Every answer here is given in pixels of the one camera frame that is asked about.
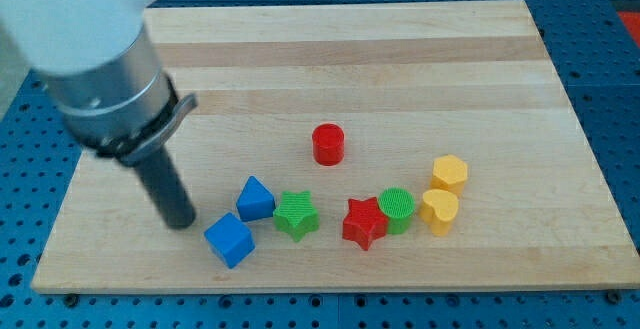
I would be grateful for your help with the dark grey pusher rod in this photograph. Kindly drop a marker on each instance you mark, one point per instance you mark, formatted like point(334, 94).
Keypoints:
point(165, 189)

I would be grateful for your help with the silver cylindrical tool flange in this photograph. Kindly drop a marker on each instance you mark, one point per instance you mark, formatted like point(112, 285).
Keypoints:
point(126, 108)

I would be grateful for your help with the blue cube block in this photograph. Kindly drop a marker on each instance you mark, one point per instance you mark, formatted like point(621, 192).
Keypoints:
point(230, 240)

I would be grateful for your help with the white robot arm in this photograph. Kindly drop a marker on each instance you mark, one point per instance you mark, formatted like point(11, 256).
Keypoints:
point(66, 37)

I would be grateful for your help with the blue triangle block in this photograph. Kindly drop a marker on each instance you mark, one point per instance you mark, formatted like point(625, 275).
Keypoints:
point(255, 201)

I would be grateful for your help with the green star block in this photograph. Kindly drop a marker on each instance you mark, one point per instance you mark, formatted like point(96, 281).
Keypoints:
point(296, 215)

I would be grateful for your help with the red cylinder block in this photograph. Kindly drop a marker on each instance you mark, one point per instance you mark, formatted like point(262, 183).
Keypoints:
point(328, 141)

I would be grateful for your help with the red star block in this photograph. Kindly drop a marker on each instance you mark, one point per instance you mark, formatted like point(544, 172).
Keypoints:
point(364, 222)

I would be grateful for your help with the wooden board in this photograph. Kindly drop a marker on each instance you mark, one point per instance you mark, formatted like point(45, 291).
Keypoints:
point(407, 83)

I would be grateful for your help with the green cylinder block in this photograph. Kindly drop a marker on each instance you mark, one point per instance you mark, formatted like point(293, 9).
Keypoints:
point(398, 205)

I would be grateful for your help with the yellow heart block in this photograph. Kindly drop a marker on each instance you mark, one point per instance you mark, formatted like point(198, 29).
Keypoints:
point(438, 210)

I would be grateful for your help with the yellow hexagon block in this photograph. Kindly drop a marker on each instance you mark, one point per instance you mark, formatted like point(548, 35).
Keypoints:
point(450, 173)

